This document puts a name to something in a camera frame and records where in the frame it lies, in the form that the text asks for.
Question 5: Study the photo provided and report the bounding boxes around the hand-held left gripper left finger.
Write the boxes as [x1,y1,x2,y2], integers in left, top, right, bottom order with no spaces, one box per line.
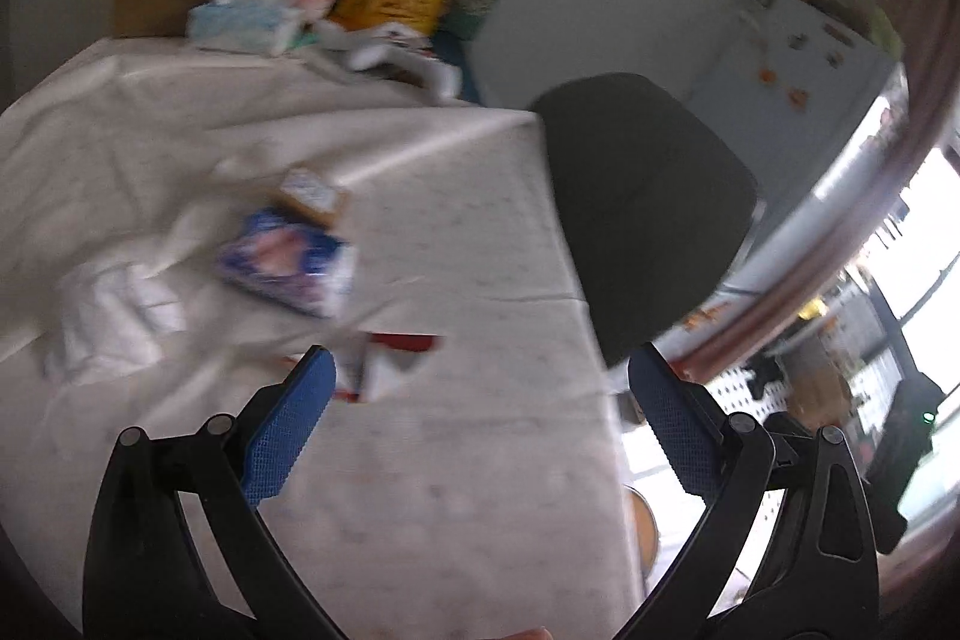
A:
[81,344,353,640]

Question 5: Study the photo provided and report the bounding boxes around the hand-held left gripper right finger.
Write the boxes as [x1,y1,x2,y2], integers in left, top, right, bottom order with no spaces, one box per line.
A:
[611,341,880,640]

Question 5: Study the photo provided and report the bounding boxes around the red and white wrapper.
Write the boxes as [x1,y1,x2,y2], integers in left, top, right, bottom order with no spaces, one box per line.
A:
[283,331,441,405]

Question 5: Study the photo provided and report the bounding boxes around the round bowl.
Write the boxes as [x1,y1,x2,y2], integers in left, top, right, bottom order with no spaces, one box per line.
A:
[624,485,661,577]

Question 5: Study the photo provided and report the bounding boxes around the white pegboard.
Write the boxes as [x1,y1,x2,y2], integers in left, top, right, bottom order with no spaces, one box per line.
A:
[705,280,905,468]

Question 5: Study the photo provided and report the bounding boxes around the blue snack packet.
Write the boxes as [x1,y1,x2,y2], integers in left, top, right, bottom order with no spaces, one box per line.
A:
[212,207,359,320]

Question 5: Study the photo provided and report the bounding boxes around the white dotted tablecloth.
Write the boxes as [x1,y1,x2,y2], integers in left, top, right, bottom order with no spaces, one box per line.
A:
[0,36,650,640]

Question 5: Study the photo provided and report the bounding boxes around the crumpled white paper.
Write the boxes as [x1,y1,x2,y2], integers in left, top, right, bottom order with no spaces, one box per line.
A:
[43,260,188,382]

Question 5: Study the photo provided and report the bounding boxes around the grey office chair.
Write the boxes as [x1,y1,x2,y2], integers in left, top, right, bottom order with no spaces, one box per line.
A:
[527,72,758,371]

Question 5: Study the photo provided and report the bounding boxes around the small brown box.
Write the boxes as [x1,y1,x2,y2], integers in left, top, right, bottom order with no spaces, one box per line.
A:
[276,166,352,223]

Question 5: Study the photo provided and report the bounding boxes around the pink curtain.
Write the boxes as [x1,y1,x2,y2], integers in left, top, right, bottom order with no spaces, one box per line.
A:
[675,0,960,378]

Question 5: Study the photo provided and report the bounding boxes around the white fridge with magnets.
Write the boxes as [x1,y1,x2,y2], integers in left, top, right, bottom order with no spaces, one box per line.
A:
[660,0,905,356]

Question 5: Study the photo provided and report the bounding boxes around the white game controller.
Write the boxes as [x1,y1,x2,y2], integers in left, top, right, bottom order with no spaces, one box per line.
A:
[313,20,464,103]

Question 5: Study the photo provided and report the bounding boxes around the blue tissue pack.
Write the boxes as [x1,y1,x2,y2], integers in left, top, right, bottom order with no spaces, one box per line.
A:
[185,0,307,58]

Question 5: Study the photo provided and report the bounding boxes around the boxes on fridge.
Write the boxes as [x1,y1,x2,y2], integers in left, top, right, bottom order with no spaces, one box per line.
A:
[763,0,905,60]

